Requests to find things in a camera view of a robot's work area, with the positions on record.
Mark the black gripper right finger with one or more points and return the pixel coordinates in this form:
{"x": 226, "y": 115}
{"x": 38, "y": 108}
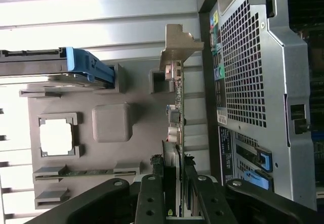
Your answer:
{"x": 215, "y": 201}

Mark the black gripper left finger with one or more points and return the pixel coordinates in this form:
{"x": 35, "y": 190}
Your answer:
{"x": 149, "y": 198}

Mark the grey parts rack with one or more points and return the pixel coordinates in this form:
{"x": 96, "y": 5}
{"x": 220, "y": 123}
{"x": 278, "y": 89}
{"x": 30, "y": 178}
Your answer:
{"x": 108, "y": 158}

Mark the green RAM stick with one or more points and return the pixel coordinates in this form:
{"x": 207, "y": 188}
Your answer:
{"x": 88, "y": 173}

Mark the silver CPU chip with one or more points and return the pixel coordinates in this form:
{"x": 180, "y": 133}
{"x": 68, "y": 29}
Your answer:
{"x": 55, "y": 138}

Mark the open black PC case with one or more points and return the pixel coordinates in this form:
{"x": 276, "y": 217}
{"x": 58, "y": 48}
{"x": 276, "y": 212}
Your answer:
{"x": 253, "y": 82}

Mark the blue disk carrier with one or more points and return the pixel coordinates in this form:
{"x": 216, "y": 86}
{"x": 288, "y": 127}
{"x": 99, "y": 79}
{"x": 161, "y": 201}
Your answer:
{"x": 81, "y": 62}

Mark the silver hard disk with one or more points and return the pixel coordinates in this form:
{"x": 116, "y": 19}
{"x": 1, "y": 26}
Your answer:
{"x": 25, "y": 64}

